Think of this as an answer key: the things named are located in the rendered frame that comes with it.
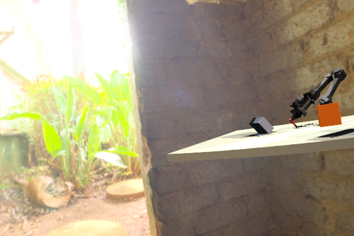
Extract dark grey square panel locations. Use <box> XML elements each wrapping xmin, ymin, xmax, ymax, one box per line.
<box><xmin>249</xmin><ymin>117</ymin><xmax>274</xmax><ymax>137</ymax></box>

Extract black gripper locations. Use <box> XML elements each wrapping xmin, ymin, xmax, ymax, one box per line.
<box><xmin>290</xmin><ymin>103</ymin><xmax>308</xmax><ymax>120</ymax></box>

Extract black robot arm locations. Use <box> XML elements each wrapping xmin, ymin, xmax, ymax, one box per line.
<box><xmin>290</xmin><ymin>67</ymin><xmax>347</xmax><ymax>109</ymax></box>

